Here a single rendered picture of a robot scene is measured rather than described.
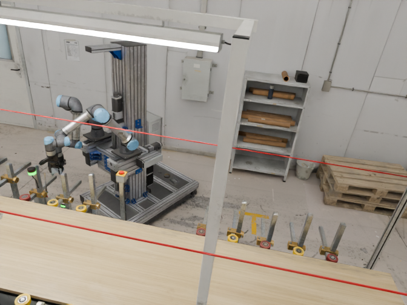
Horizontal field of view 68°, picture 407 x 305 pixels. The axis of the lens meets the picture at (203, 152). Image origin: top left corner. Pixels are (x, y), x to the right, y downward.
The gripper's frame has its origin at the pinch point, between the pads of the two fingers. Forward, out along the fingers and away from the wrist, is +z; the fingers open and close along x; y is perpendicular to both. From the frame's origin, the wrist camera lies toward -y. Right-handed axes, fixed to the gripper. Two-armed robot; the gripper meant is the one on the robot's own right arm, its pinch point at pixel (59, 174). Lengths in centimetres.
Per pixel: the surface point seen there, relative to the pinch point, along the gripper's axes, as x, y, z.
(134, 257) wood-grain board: -109, -85, -7
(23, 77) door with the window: 206, 225, -13
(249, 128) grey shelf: -181, 233, 19
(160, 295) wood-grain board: -135, -109, -7
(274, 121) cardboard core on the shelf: -213, 196, -14
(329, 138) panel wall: -308, 238, 17
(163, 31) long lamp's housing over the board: -122, -73, -153
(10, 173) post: 19.6, -36.3, -19.6
